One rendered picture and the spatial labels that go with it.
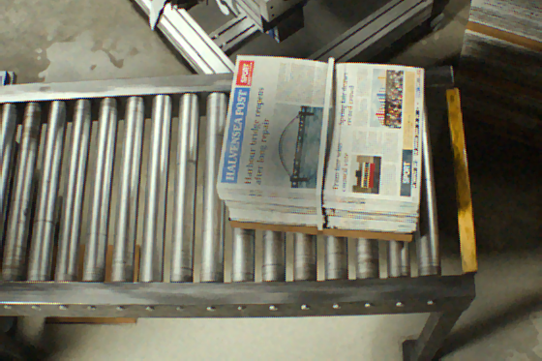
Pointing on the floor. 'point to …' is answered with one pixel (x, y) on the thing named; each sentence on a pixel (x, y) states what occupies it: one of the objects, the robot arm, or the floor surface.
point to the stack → (503, 53)
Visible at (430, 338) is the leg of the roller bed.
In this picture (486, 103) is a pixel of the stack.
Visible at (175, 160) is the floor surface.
